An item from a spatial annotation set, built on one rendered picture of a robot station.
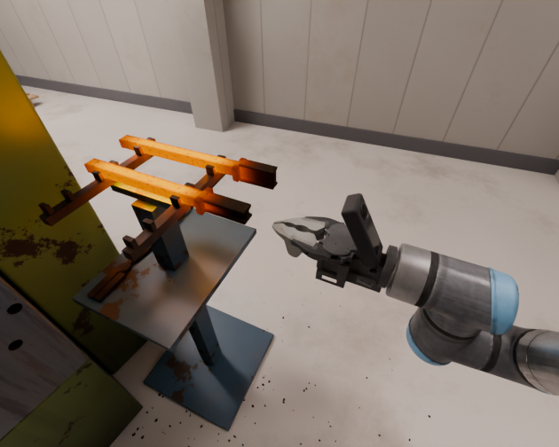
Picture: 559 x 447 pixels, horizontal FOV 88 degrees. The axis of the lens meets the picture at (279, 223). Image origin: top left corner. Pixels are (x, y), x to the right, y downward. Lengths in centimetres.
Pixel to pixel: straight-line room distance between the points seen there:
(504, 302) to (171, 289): 67
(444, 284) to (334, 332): 103
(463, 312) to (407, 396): 97
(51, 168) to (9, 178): 8
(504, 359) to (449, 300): 16
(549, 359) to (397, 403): 94
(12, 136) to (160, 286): 46
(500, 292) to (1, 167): 97
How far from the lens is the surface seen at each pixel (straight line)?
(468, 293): 49
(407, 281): 47
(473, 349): 60
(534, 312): 194
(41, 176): 93
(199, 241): 88
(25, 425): 107
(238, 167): 64
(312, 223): 51
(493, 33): 263
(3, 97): 87
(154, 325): 75
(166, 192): 62
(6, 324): 83
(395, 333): 154
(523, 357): 59
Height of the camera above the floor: 130
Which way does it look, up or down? 44 degrees down
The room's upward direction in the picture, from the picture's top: straight up
